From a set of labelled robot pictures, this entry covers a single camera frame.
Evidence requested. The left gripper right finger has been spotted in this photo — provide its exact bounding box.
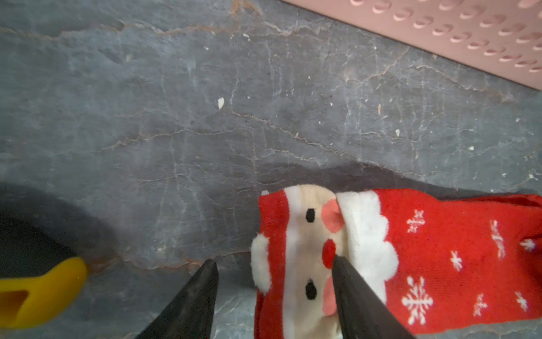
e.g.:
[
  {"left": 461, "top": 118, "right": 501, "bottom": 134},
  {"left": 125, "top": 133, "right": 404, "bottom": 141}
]
[{"left": 332, "top": 256, "right": 415, "bottom": 339}]

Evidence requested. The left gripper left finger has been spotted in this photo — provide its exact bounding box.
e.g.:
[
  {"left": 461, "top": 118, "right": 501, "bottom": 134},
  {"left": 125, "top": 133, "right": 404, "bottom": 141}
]
[{"left": 137, "top": 259, "right": 219, "bottom": 339}]

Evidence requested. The red snowflake santa sock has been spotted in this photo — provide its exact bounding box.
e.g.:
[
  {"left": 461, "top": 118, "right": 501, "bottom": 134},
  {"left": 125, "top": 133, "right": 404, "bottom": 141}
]
[{"left": 251, "top": 184, "right": 541, "bottom": 338}]

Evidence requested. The pink perforated plastic basket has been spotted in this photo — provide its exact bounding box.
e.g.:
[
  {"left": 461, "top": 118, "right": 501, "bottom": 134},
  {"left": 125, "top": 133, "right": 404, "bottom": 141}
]
[{"left": 292, "top": 0, "right": 541, "bottom": 90}]

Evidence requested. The yellow handled screwdriver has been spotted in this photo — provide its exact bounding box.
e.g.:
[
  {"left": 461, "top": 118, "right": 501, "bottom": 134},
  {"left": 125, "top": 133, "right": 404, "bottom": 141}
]
[{"left": 0, "top": 215, "right": 89, "bottom": 331}]

